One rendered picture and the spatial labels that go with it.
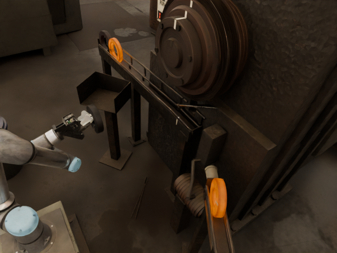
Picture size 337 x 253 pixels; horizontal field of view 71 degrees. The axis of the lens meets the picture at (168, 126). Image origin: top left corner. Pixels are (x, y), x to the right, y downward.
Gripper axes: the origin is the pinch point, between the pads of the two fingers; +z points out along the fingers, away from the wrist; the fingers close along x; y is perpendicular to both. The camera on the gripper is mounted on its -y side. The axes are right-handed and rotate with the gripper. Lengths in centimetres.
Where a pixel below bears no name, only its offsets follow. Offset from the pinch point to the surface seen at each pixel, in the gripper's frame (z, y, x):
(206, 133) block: 38, -4, -45
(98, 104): 6.7, -14.5, 23.6
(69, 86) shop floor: -1, -72, 139
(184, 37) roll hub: 42, 38, -30
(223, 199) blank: 22, -3, -74
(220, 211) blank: 19, -6, -76
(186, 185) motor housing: 19, -27, -51
